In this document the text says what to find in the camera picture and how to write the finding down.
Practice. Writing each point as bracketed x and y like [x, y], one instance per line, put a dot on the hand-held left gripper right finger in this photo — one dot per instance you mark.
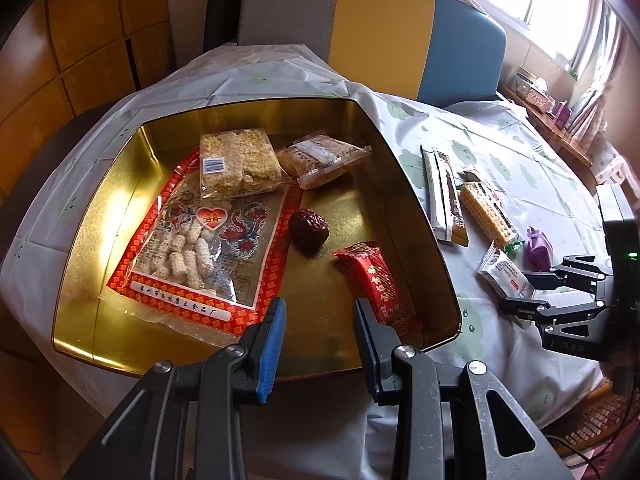
[367, 350]

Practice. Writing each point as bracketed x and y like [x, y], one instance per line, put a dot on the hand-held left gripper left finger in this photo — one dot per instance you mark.
[272, 350]

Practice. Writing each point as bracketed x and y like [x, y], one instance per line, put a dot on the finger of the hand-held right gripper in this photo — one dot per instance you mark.
[575, 272]
[550, 307]

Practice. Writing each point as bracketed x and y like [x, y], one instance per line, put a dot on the purple snack packet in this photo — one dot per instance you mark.
[540, 250]

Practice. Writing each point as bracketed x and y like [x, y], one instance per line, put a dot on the white snack packet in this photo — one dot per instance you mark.
[500, 272]

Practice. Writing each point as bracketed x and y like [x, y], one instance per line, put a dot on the red snack packet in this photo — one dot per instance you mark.
[375, 280]

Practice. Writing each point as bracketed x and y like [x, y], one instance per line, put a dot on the cracker packet with green ends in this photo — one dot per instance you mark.
[487, 215]

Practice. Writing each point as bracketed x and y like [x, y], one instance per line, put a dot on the dried red date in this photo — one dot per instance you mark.
[309, 230]

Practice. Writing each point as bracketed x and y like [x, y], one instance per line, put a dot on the large red patterned snack bag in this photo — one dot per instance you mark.
[165, 260]

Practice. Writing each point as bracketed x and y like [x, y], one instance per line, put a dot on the brown and white stick packet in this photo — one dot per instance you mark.
[442, 195]

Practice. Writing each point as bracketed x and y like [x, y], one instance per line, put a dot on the gold and red tin box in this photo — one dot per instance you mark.
[350, 195]

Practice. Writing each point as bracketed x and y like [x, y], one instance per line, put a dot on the puffed rice cake packet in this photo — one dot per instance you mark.
[235, 160]

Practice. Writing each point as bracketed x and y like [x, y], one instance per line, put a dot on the small clear crispy snack packet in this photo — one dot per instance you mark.
[320, 157]

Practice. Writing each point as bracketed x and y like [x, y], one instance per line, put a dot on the white green-printed tablecloth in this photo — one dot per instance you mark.
[510, 375]

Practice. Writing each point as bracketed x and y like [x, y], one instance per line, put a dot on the white cloth-covered cabinet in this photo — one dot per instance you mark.
[607, 160]

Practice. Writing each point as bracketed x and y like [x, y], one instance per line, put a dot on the rattan chair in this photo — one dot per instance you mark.
[590, 420]

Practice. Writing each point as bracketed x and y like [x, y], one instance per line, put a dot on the purple bottle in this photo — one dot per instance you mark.
[562, 115]

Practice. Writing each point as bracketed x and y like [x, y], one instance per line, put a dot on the hanging pink curtain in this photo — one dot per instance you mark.
[595, 100]

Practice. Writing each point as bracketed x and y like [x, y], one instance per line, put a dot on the tissue box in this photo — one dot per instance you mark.
[537, 97]

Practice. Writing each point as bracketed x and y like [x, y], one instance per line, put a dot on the dark grey seat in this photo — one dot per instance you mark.
[55, 145]

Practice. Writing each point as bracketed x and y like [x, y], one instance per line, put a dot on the black rolled mat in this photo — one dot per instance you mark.
[222, 5]

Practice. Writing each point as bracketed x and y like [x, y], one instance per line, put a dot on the wooden wardrobe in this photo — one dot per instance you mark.
[85, 25]

